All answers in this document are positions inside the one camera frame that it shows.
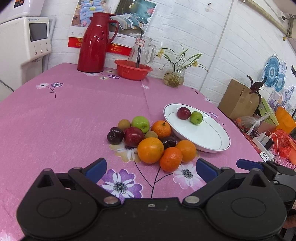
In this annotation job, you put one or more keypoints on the small red apple on plate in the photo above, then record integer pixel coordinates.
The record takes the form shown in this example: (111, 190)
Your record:
(183, 113)

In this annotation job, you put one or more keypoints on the blue paper fan decorations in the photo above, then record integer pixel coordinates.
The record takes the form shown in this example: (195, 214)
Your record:
(275, 72)

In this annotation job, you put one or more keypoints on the large green apple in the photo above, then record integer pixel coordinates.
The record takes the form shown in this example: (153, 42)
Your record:
(141, 122)

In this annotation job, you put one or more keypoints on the mandarin with green stem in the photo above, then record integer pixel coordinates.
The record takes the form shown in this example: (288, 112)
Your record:
(161, 128)

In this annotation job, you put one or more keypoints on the small green apple on plate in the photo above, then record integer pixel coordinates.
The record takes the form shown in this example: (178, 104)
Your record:
(196, 117)

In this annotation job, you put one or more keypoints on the white water dispenser machine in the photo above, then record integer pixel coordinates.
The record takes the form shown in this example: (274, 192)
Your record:
(24, 43)

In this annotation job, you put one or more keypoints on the pink floral tablecloth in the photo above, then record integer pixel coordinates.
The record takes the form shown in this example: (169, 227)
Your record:
(61, 118)

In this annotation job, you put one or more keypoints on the dark purple leaf plant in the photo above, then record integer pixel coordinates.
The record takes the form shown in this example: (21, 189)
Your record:
(256, 86)

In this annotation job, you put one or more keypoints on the dark plum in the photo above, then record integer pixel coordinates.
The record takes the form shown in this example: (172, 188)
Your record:
(168, 142)
(115, 136)

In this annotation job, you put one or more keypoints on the clear plastic bag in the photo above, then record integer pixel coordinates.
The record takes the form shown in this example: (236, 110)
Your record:
(250, 122)

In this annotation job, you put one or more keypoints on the white water purifier unit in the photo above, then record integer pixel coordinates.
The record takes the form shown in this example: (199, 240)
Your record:
(21, 8)

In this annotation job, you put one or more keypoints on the red plastic basket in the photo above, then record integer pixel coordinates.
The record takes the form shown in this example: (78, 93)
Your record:
(132, 73)

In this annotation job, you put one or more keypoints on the brown longan front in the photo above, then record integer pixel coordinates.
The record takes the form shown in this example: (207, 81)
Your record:
(151, 134)

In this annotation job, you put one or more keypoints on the large orange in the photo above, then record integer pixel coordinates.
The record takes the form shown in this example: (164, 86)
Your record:
(150, 150)
(188, 150)

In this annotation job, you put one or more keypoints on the mandarin with speckled skin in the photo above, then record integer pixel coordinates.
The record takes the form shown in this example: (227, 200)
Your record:
(171, 159)

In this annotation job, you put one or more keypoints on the brown cardboard box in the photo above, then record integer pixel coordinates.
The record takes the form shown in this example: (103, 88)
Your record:
(238, 101)

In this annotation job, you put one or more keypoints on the bedding wall poster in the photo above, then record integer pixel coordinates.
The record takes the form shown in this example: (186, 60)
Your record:
(132, 16)

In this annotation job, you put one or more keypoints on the large red apple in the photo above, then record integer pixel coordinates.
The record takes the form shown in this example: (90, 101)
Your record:
(133, 136)

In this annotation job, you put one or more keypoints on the white power strip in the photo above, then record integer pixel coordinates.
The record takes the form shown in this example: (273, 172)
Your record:
(263, 143)

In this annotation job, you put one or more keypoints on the black straw in pitcher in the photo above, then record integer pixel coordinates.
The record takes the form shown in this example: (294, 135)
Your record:
(139, 42)

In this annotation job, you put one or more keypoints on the wall air conditioner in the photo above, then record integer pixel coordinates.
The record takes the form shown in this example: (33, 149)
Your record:
(292, 26)

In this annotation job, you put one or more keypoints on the orange plastic bin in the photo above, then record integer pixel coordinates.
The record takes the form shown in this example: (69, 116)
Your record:
(285, 120)

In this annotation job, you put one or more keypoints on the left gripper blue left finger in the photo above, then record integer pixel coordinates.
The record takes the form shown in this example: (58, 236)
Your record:
(96, 170)

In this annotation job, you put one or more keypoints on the brown longan back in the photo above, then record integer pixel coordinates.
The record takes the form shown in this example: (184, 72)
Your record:
(124, 124)

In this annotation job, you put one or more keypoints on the red thermos jug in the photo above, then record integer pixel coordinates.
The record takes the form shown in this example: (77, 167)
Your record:
(101, 31)

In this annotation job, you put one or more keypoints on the clear glass pitcher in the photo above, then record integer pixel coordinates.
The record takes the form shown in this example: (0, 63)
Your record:
(147, 53)

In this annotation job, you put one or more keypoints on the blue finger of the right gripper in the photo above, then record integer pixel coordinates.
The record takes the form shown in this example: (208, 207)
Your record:
(248, 165)

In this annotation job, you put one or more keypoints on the red plastic bag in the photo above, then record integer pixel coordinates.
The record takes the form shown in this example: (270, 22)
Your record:
(281, 143)

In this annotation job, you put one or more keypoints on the glass vase with plant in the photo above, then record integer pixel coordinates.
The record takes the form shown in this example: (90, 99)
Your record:
(177, 65)

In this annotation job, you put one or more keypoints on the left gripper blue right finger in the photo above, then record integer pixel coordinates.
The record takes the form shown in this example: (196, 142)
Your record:
(206, 170)

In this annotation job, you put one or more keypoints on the green box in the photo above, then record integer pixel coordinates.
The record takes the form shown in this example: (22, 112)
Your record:
(265, 109)

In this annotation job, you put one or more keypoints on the brown longan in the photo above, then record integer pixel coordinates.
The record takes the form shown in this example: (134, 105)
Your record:
(124, 124)
(151, 134)

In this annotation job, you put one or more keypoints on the person's right hand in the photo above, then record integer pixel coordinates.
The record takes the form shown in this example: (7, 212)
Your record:
(290, 222)

